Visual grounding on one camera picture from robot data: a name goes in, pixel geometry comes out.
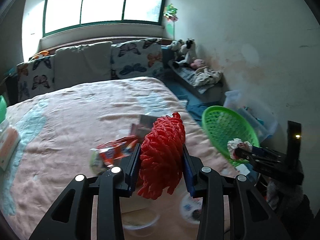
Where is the red white wrapper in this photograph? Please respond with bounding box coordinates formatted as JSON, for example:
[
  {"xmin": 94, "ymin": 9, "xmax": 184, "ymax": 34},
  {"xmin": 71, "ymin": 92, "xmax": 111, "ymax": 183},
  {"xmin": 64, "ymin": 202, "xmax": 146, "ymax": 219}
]
[{"xmin": 227, "ymin": 138, "xmax": 253, "ymax": 160}]

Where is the grey plush toy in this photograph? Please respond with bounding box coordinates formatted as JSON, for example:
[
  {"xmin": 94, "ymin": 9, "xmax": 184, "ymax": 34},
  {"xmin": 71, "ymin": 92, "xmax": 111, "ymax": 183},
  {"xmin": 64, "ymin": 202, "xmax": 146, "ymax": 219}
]
[{"xmin": 167, "ymin": 40, "xmax": 184, "ymax": 52}]

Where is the colourful pinwheel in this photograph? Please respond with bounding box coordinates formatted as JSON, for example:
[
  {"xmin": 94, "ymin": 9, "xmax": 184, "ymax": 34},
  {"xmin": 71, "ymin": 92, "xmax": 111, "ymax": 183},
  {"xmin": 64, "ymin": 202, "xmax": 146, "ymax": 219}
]
[{"xmin": 163, "ymin": 3, "xmax": 178, "ymax": 40}]

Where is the green mesh basket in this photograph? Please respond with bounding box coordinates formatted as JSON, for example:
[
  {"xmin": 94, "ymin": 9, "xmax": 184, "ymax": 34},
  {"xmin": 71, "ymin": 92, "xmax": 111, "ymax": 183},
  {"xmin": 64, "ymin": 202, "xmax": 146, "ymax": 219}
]
[{"xmin": 202, "ymin": 106, "xmax": 260, "ymax": 167}]

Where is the green label bottle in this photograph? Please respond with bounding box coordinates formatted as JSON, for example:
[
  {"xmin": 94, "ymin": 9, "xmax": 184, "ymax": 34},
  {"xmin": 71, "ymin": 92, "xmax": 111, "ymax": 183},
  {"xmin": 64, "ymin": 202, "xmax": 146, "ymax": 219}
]
[{"xmin": 89, "ymin": 148, "xmax": 108, "ymax": 176}]

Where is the red knitted ball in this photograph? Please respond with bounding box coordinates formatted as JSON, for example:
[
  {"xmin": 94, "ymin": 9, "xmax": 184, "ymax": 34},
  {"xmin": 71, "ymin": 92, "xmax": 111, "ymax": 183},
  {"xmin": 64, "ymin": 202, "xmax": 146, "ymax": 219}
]
[{"xmin": 137, "ymin": 112, "xmax": 185, "ymax": 200}]

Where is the pink tissue pack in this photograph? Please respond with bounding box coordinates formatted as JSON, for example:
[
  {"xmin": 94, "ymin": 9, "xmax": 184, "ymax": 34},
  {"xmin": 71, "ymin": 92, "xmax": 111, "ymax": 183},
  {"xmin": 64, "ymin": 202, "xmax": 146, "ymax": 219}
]
[{"xmin": 0, "ymin": 119, "xmax": 20, "ymax": 171}]

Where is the crumpled patterned cloth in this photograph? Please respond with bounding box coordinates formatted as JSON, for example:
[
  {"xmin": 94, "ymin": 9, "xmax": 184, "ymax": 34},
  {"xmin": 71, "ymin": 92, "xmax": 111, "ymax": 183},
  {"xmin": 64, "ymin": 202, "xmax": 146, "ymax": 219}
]
[{"xmin": 191, "ymin": 66, "xmax": 222, "ymax": 87}]

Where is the green fabric bin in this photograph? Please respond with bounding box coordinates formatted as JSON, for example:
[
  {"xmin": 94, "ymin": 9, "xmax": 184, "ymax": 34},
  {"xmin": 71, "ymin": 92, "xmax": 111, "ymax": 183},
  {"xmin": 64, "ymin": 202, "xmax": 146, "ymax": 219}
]
[{"xmin": 0, "ymin": 95, "xmax": 7, "ymax": 123}]

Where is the cow plush toy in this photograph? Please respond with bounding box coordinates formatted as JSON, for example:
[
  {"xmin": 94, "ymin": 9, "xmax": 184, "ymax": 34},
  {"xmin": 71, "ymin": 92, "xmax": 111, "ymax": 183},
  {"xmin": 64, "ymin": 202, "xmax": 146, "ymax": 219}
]
[{"xmin": 172, "ymin": 39, "xmax": 196, "ymax": 69}]

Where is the left butterfly pillow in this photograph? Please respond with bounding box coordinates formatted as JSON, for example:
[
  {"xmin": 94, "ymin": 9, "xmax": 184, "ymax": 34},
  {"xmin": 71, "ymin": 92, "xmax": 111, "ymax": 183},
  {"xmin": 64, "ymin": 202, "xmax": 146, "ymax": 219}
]
[{"xmin": 17, "ymin": 55, "xmax": 55, "ymax": 102}]

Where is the right butterfly pillow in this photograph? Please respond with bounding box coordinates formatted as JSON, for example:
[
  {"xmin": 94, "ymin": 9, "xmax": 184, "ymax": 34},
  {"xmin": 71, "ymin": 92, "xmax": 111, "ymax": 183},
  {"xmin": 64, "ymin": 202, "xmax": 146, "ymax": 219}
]
[{"xmin": 111, "ymin": 38, "xmax": 164, "ymax": 80}]

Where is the grey middle pillow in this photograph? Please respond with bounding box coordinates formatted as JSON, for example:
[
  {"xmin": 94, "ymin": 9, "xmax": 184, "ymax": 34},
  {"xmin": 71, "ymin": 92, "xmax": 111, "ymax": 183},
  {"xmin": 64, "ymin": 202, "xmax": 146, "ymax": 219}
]
[{"xmin": 54, "ymin": 42, "xmax": 112, "ymax": 90}]

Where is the red snack wrapper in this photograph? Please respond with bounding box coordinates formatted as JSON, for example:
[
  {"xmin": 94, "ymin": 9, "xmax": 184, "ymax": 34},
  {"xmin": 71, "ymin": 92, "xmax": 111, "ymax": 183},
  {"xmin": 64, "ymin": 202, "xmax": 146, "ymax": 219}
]
[{"xmin": 94, "ymin": 135, "xmax": 139, "ymax": 166}]

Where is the green framed window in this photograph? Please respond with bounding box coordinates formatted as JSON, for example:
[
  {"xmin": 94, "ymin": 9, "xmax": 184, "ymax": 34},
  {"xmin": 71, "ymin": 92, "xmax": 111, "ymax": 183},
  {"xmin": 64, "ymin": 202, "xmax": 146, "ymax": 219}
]
[{"xmin": 42, "ymin": 0, "xmax": 165, "ymax": 37}]

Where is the butterfly pillow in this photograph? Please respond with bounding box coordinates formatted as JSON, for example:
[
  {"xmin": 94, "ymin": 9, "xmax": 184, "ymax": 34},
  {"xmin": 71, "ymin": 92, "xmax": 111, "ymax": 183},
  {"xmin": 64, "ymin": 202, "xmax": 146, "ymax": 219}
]
[
  {"xmin": 17, "ymin": 55, "xmax": 55, "ymax": 102},
  {"xmin": 111, "ymin": 38, "xmax": 164, "ymax": 80}
]

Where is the pink plush toy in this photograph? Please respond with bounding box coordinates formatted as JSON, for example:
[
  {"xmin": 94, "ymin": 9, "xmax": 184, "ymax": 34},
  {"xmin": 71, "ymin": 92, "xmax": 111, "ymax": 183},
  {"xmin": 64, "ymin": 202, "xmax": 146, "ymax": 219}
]
[{"xmin": 190, "ymin": 59, "xmax": 206, "ymax": 70}]

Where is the pink blanket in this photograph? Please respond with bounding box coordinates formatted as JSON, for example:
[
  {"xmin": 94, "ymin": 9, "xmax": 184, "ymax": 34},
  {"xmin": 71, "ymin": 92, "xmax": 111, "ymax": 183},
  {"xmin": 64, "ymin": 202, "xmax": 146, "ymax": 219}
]
[{"xmin": 1, "ymin": 77, "xmax": 237, "ymax": 239}]

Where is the clear storage box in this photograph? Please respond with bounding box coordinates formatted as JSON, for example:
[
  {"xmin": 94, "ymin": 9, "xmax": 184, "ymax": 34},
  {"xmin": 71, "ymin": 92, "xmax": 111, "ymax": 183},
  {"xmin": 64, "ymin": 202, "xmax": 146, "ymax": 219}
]
[{"xmin": 223, "ymin": 90, "xmax": 278, "ymax": 142}]

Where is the yogurt tub lid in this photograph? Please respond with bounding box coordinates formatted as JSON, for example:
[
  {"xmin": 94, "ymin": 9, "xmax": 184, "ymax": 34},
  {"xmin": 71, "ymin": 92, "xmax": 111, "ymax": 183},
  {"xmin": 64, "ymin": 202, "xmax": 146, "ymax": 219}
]
[{"xmin": 179, "ymin": 192, "xmax": 203, "ymax": 225}]

